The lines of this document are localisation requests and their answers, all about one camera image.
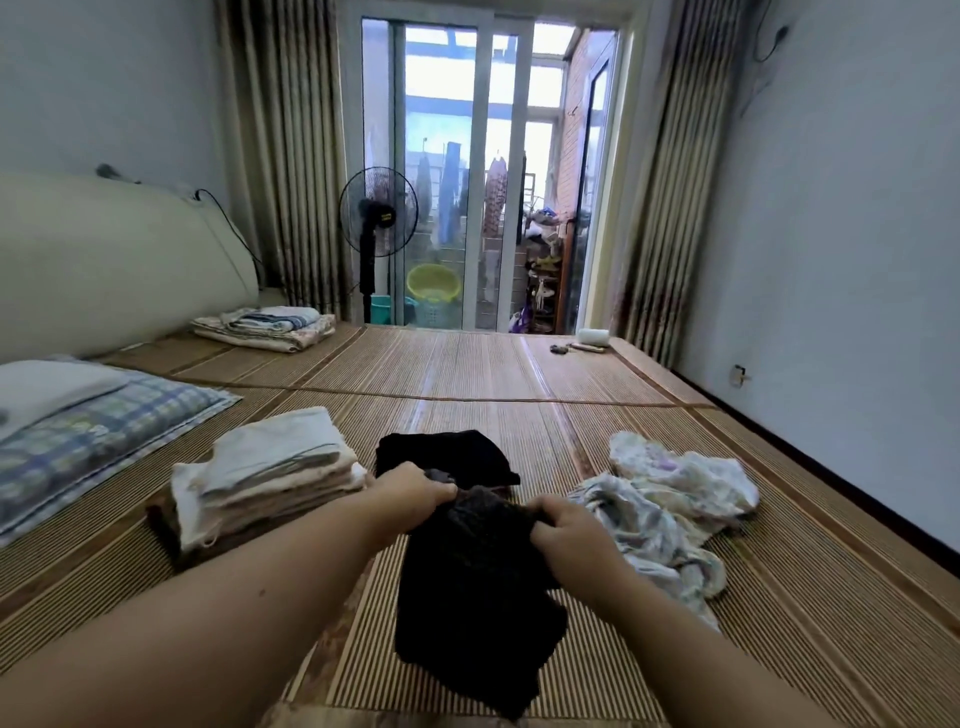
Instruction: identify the person's right hand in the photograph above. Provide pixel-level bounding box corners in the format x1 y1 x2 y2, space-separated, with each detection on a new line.
528 495 644 609

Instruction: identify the person's left hand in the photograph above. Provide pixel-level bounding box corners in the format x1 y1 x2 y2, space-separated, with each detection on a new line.
352 462 461 545

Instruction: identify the black red garment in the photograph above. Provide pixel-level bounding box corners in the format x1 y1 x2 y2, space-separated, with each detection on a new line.
372 429 524 495

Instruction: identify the dark grey garment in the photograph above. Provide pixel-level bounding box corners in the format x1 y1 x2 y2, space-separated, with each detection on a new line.
393 481 573 723

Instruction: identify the small floral white garment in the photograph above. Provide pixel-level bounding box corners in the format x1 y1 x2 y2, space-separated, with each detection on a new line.
606 429 764 528

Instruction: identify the bamboo bed mat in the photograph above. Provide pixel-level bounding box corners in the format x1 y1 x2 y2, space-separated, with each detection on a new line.
0 322 960 728

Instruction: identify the stack of light clothes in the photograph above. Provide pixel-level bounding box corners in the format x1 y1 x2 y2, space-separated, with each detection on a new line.
168 457 371 555

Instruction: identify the person's left forearm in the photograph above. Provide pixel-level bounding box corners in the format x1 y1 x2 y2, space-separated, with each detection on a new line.
0 495 395 728

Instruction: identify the person's right forearm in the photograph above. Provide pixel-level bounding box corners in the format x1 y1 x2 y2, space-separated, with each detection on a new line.
592 567 842 728

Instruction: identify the yellow green basin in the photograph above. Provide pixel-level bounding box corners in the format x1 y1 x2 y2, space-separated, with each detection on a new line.
405 264 465 309

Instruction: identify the folded striped blanket stack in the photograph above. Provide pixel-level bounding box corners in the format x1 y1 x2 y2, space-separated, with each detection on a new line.
189 304 341 356

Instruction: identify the cluttered balcony shelf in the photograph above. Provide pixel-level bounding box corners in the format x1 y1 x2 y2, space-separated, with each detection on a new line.
516 210 581 336

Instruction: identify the black standing fan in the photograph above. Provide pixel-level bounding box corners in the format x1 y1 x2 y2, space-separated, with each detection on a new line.
337 166 423 326

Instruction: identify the blue plaid pillow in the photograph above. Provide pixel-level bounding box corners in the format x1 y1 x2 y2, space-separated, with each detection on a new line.
0 375 243 546

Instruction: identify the sliding glass balcony door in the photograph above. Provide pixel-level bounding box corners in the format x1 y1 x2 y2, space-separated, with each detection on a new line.
357 12 626 336

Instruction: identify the beige patterned curtain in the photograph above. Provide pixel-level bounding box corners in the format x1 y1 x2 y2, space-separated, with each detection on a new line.
612 0 753 371
217 0 356 321

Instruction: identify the cream padded headboard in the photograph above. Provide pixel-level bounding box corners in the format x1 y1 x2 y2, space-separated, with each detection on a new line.
0 169 266 366

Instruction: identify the black cable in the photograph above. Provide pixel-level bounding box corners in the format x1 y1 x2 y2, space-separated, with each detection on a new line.
190 186 270 288

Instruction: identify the air conditioner cable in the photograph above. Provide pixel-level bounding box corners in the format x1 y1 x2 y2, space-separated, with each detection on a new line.
750 21 795 66

